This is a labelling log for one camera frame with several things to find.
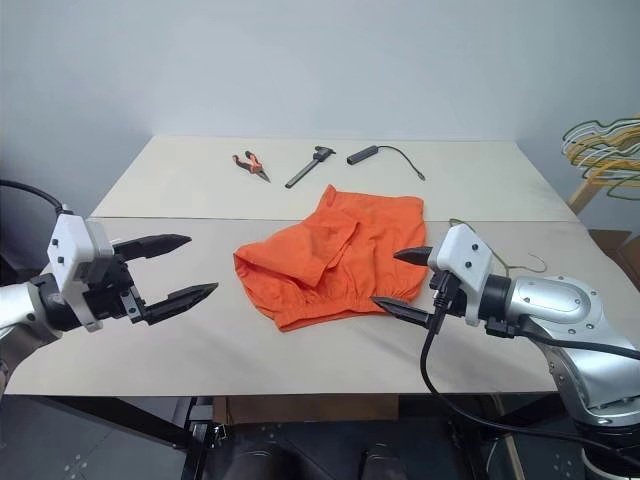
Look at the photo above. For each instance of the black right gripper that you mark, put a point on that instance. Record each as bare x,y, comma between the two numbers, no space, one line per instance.
450,297

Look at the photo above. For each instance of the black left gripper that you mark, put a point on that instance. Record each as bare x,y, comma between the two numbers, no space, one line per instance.
107,292

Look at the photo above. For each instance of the orange shirt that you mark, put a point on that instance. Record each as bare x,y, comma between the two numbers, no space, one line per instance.
340,260

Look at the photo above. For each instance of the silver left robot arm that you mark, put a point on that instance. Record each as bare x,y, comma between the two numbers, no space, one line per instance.
20,300

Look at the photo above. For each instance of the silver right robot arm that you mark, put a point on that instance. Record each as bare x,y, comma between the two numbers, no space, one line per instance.
565,310

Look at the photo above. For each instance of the light wooden hanger rack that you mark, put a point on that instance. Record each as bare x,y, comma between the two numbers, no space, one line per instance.
582,195

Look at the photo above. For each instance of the black digital caliper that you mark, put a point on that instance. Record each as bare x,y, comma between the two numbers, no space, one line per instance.
307,167

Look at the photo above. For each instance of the dark rounded shape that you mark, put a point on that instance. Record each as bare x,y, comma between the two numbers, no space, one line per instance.
382,462

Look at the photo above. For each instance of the thin wooden stick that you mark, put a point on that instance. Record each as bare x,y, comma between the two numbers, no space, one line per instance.
512,440

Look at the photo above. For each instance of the brown cardboard box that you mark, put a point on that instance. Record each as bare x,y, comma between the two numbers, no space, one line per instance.
617,247

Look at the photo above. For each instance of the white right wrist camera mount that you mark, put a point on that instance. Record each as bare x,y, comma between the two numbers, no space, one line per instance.
462,255

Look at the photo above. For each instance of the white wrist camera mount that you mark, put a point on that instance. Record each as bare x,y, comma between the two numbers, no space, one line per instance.
462,255
70,250

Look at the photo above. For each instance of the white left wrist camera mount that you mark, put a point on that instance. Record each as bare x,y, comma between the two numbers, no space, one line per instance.
70,250

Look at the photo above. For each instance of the black metal table frame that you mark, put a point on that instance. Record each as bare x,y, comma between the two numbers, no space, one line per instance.
150,425

